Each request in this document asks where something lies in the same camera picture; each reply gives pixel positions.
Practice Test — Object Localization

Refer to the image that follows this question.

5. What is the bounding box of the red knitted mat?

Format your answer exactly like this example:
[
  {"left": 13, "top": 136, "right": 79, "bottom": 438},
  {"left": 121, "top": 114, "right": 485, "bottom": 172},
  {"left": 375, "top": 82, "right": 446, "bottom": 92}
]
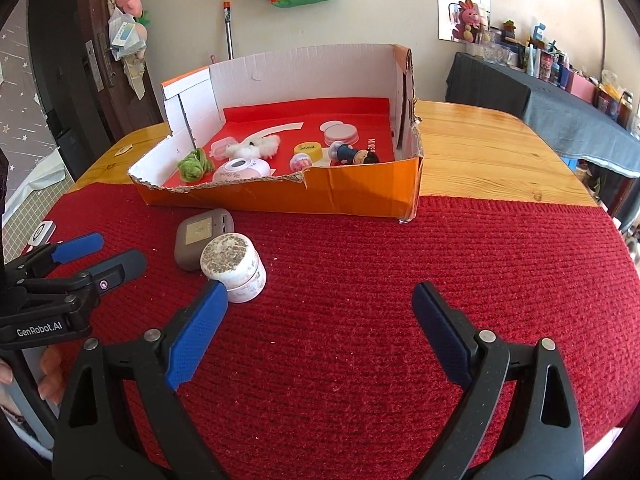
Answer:
[{"left": 2, "top": 180, "right": 640, "bottom": 480}]

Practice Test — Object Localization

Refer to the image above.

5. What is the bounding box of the white jar with glitter lid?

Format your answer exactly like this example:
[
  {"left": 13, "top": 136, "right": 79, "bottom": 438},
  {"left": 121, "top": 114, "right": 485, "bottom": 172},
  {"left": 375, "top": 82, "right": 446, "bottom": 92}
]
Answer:
[{"left": 200, "top": 233, "right": 267, "bottom": 304}]

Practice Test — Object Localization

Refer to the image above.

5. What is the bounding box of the mop pole with orange tip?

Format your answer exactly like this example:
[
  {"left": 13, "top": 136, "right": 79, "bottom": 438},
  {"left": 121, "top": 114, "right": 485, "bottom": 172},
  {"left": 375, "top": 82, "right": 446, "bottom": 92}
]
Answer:
[{"left": 222, "top": 1, "right": 236, "bottom": 61}]

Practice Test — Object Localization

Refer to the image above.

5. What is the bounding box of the dark wooden door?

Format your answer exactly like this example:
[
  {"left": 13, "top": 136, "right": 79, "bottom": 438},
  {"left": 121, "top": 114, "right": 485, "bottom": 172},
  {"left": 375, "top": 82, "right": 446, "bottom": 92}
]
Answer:
[{"left": 25, "top": 0, "right": 171, "bottom": 181}]

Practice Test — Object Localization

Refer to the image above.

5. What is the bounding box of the pink round mirror device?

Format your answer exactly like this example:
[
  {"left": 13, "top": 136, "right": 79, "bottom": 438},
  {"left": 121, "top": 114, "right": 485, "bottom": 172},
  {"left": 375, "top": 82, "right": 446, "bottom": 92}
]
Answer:
[{"left": 212, "top": 156, "right": 273, "bottom": 183}]

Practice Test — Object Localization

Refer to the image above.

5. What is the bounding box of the row of bottles and cups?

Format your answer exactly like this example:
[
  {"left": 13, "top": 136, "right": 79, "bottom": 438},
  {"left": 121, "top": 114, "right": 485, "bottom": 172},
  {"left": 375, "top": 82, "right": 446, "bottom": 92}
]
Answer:
[{"left": 465, "top": 20, "right": 640, "bottom": 136}]

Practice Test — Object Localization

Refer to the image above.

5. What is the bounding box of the small doll figurine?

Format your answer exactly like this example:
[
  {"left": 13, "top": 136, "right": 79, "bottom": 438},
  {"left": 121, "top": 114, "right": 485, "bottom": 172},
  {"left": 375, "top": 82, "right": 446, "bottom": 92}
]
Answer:
[{"left": 329, "top": 141, "right": 381, "bottom": 166}]

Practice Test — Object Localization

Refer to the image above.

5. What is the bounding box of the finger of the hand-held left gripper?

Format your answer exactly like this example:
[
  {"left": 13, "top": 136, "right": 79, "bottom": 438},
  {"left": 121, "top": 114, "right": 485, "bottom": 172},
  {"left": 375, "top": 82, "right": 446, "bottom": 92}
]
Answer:
[
  {"left": 22, "top": 250, "right": 147, "bottom": 301},
  {"left": 7, "top": 232, "right": 105, "bottom": 281}
]

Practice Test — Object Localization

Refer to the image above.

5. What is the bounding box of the grid patterned board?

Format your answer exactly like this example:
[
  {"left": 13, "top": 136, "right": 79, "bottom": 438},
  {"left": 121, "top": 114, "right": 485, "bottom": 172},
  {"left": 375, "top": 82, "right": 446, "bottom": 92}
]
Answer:
[{"left": 2, "top": 152, "right": 68, "bottom": 246}]

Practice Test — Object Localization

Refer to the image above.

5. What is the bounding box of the cloth covered side table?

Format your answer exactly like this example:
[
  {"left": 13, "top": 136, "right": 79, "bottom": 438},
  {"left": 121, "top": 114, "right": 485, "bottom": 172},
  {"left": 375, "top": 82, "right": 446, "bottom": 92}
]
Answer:
[{"left": 445, "top": 51, "right": 640, "bottom": 221}]

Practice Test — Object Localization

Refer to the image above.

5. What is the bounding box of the small white square gadget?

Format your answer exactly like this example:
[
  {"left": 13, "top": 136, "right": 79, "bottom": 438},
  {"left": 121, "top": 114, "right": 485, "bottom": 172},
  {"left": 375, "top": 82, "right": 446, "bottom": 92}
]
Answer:
[{"left": 22, "top": 220, "right": 55, "bottom": 256}]

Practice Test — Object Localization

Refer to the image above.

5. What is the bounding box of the pink rabbit plush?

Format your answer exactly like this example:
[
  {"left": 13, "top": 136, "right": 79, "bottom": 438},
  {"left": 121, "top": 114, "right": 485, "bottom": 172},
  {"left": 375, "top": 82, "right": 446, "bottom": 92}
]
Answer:
[{"left": 451, "top": 0, "right": 486, "bottom": 42}]

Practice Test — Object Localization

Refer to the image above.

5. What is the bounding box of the orange cardboard box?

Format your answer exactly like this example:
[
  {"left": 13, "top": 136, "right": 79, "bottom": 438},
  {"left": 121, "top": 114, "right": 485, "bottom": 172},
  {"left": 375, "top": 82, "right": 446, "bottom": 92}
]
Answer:
[{"left": 127, "top": 44, "right": 425, "bottom": 223}]

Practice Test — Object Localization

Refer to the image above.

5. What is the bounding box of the white fluffy scrunchie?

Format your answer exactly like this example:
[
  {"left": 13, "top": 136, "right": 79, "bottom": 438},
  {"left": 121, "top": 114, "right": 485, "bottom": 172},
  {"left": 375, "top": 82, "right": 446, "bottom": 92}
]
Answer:
[{"left": 222, "top": 134, "right": 282, "bottom": 161}]

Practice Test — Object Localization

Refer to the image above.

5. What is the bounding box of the hanging bundle of bags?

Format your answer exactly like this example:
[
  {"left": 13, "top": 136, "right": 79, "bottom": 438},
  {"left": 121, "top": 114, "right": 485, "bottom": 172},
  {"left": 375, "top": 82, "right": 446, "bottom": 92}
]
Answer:
[{"left": 107, "top": 7, "right": 148, "bottom": 101}]

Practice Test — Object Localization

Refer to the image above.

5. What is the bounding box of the white round lid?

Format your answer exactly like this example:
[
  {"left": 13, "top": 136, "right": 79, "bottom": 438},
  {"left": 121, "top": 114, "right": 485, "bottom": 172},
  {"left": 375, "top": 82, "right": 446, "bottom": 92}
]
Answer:
[{"left": 324, "top": 124, "right": 360, "bottom": 147}]

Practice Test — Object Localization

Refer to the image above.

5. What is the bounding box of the green scrunchie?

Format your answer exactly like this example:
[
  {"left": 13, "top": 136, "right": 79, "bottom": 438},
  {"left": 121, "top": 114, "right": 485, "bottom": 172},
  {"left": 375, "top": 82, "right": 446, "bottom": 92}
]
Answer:
[{"left": 177, "top": 147, "right": 216, "bottom": 183}]

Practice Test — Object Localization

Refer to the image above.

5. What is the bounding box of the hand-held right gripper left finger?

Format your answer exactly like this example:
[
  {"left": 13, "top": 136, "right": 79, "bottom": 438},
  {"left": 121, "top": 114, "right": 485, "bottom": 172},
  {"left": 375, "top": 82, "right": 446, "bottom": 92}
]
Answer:
[{"left": 52, "top": 280, "right": 231, "bottom": 480}]

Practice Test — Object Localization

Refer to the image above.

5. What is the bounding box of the small clear plastic box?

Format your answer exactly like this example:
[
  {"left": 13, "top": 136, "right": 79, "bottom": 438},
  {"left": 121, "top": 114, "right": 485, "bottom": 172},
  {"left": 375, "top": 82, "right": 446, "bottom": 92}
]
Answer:
[{"left": 210, "top": 136, "right": 238, "bottom": 160}]

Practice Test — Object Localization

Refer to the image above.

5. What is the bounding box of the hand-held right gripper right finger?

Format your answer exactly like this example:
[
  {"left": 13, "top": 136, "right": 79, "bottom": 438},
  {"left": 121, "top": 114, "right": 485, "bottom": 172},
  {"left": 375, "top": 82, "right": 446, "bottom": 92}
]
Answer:
[{"left": 411, "top": 281, "right": 586, "bottom": 480}]

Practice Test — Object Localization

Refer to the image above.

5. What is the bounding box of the person's left hand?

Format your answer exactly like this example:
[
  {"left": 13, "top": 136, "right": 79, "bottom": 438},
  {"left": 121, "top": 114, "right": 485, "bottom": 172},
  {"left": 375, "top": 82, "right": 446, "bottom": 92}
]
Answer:
[{"left": 39, "top": 347, "right": 67, "bottom": 403}]

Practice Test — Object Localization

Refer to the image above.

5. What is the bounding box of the brown rounded case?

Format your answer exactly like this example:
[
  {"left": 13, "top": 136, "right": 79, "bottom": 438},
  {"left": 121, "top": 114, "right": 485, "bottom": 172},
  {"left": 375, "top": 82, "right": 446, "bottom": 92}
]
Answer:
[{"left": 175, "top": 208, "right": 236, "bottom": 272}]

